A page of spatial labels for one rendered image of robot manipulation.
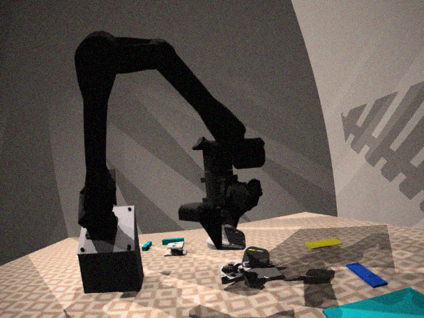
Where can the blue flat bar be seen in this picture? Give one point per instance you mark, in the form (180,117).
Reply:
(368,276)

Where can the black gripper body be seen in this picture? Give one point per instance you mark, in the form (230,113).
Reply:
(207,209)

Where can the teal rectangular bar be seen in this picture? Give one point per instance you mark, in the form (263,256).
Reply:
(171,240)

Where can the yellow flat rectangular plate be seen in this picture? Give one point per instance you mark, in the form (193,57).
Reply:
(323,243)

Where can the cyan curved bar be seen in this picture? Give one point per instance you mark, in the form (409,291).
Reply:
(147,246)

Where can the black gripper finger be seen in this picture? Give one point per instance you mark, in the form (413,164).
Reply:
(214,229)
(232,217)

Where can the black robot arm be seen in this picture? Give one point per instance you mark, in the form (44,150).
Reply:
(98,58)

